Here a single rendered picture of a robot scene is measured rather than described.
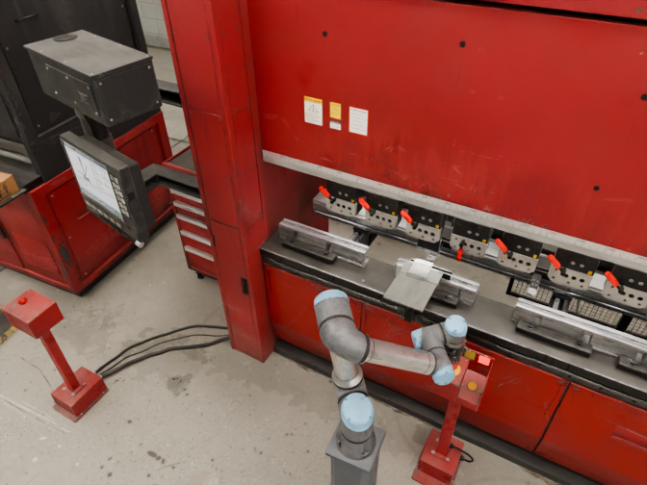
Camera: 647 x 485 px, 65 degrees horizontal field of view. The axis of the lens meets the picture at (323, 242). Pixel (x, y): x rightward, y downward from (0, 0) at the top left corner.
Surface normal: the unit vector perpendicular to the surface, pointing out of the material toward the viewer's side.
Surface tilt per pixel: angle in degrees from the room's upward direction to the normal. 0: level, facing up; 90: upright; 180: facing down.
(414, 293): 0
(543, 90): 90
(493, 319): 0
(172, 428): 0
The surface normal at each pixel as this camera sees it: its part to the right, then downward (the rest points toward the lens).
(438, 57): -0.49, 0.56
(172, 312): -0.01, -0.77
